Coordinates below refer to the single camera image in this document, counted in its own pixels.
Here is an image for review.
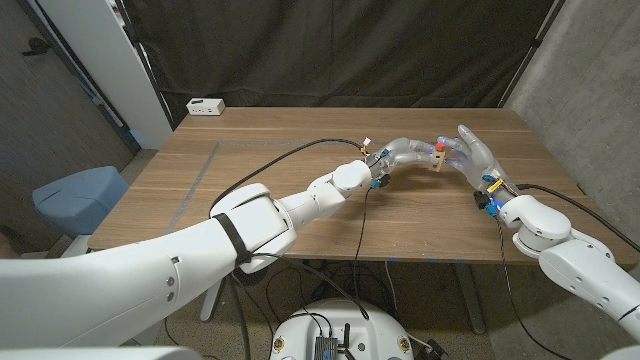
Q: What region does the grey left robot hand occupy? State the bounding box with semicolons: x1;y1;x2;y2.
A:
364;137;441;191

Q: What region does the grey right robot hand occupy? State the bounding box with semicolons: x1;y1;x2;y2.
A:
435;124;519;209

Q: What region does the black curtain backdrop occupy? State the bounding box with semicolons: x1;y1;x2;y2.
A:
122;0;556;126

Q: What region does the grey table leg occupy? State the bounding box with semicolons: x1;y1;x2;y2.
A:
199;279;226;322
452;262;487;335

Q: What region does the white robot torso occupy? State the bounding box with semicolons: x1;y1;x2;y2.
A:
269;298;415;360

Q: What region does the round black fan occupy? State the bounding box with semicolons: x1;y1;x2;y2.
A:
234;267;269;287

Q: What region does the white power strip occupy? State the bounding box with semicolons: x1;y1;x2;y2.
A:
185;97;227;117

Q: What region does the grey electronics box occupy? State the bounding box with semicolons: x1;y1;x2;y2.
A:
313;335;340;360

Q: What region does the white cabinet panel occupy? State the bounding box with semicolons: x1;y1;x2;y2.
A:
37;0;174;150

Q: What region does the blue padded stool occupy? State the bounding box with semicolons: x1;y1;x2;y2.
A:
31;165;130;239

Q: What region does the person's bare leg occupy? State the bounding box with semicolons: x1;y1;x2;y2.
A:
0;233;21;260

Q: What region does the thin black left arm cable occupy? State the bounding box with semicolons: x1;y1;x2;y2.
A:
249;188;376;360

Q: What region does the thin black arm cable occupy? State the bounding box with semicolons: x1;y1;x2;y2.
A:
249;188;376;360
494;217;576;360

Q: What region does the black frame pole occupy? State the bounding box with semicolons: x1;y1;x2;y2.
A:
497;0;569;109
113;0;176;132

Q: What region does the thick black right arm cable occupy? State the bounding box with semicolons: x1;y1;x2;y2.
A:
515;183;640;254

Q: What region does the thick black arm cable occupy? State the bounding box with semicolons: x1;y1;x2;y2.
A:
515;183;640;254
208;138;369;216

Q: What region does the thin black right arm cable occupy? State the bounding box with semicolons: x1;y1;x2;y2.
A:
494;217;576;360

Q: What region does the white floor cable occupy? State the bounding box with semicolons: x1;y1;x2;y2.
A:
383;259;399;314

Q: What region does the black floor cable tangle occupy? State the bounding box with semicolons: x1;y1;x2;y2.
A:
264;259;386;321

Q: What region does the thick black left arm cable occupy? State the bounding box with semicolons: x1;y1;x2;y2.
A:
208;138;369;216

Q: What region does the black wall rail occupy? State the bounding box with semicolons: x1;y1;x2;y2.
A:
14;0;142;154

